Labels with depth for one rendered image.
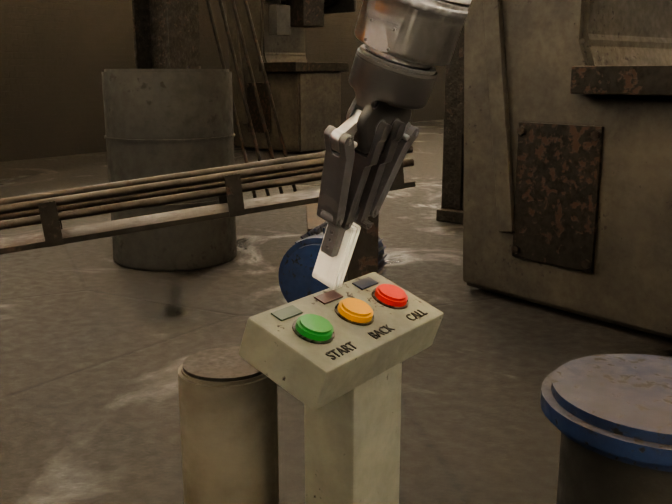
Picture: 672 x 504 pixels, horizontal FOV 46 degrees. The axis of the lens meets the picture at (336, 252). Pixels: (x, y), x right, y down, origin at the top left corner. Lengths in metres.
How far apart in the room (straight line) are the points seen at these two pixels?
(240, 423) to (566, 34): 2.17
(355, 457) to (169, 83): 2.72
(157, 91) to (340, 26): 9.15
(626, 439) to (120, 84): 2.85
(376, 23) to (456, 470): 1.30
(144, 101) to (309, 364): 2.77
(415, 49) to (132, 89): 2.87
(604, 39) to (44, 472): 2.19
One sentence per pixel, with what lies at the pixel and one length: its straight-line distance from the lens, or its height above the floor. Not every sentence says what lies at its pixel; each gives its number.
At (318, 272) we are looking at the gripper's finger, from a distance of 0.79.
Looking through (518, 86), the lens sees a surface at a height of 0.82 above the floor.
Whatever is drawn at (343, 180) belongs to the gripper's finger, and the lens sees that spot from 0.71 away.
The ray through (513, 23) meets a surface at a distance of 3.00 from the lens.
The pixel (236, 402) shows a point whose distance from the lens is 0.93.
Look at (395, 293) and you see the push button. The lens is 0.93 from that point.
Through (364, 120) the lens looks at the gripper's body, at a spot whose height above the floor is 0.82.
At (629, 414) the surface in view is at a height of 0.43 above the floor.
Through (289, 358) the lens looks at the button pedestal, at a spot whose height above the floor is 0.58.
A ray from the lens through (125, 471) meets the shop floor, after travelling 1.87.
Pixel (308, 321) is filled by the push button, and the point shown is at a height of 0.61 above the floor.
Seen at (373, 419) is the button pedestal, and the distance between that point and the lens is 0.90.
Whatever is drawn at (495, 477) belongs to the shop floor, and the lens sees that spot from 1.82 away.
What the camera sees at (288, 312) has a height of 0.61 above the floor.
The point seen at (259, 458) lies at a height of 0.41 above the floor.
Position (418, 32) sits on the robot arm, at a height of 0.90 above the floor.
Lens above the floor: 0.86
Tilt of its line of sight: 13 degrees down
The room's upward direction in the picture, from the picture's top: straight up
